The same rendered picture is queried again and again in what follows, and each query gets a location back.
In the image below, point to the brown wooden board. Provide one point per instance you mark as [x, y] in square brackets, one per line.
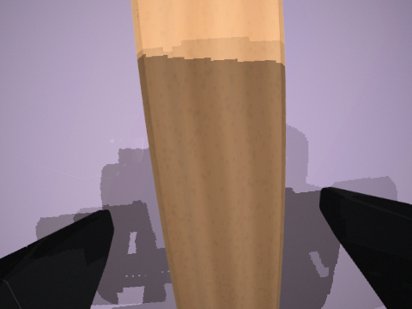
[212, 77]

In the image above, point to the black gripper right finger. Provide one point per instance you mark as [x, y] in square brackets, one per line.
[377, 234]

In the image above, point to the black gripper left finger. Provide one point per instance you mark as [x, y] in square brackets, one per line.
[61, 270]

